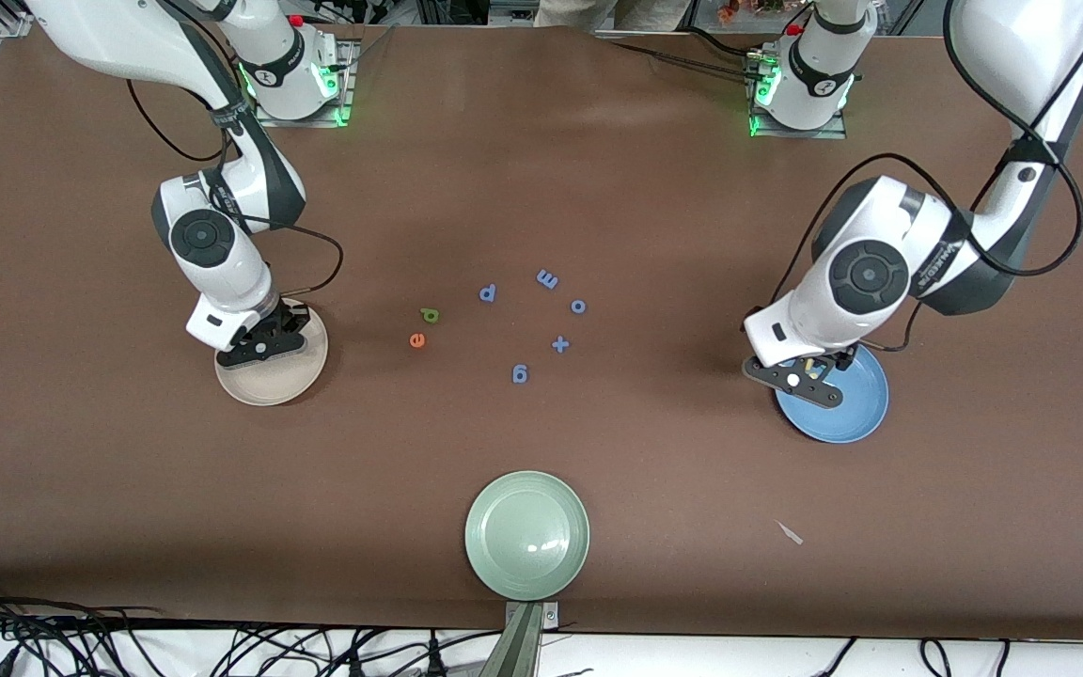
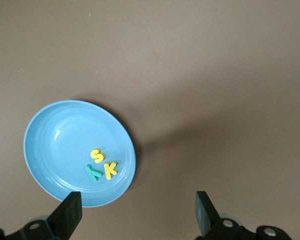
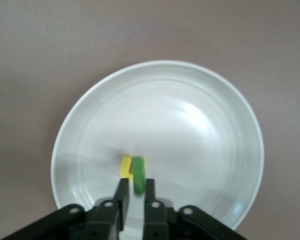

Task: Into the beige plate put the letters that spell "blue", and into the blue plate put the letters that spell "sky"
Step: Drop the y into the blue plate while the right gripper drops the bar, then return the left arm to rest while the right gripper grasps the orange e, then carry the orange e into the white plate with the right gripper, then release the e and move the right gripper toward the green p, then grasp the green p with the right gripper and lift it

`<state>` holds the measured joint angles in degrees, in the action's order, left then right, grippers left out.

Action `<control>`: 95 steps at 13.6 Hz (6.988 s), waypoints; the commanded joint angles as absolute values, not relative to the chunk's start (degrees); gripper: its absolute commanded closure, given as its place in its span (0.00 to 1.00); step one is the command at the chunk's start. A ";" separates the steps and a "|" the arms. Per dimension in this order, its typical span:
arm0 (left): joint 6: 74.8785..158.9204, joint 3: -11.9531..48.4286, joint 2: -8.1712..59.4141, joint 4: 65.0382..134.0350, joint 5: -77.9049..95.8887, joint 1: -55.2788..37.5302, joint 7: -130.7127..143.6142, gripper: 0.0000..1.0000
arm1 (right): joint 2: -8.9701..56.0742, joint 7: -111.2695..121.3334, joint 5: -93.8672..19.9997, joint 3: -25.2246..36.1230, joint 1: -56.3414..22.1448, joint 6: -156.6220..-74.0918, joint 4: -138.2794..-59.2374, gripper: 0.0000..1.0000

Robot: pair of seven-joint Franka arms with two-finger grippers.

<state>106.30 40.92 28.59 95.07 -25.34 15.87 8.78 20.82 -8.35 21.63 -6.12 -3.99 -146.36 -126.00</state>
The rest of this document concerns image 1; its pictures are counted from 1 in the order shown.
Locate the blue round plate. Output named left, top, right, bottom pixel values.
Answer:
left=774, top=343, right=890, bottom=444

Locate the beige round plate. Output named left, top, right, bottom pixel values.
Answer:
left=214, top=298, right=329, bottom=407

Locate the green round plate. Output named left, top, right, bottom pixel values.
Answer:
left=464, top=470, right=591, bottom=602

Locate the orange flower decoration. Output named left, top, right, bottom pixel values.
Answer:
left=716, top=0, right=787, bottom=24

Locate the person in beige clothes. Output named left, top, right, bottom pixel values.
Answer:
left=534, top=0, right=693, bottom=29

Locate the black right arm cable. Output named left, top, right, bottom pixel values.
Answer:
left=126, top=80, right=345, bottom=298

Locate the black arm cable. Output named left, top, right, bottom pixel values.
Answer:
left=762, top=0, right=1083, bottom=354
left=126, top=80, right=345, bottom=298

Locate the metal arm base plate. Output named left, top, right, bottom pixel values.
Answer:
left=250, top=36, right=361, bottom=130
left=742, top=45, right=851, bottom=142

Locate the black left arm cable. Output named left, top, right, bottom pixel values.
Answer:
left=762, top=0, right=1083, bottom=354

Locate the black cable on table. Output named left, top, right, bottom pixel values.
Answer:
left=609, top=28, right=759, bottom=80

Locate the grey metal camera post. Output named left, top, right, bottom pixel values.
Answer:
left=478, top=600, right=561, bottom=677

